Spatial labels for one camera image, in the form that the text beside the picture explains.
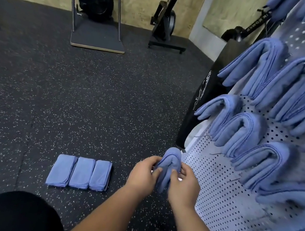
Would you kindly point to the person's left hand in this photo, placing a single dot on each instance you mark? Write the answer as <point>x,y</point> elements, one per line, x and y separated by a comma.
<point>142,178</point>

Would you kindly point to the person's right hand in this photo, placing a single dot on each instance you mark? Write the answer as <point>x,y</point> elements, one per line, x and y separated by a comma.
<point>184,190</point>

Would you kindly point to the white perforated metal rack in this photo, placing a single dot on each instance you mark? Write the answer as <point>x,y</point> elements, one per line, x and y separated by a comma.
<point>225,199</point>

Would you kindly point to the person's left forearm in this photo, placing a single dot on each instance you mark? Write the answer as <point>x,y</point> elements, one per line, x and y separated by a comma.
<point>105,224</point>

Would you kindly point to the black printed punching bag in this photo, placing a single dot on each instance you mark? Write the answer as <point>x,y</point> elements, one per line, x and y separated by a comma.
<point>204,93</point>

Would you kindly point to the black ski trainer wooden-edged platform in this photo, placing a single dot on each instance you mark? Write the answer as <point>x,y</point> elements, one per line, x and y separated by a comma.
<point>93,31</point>

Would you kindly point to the black upright exercise machine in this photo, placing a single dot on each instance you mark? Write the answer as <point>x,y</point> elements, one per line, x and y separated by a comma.
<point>166,22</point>

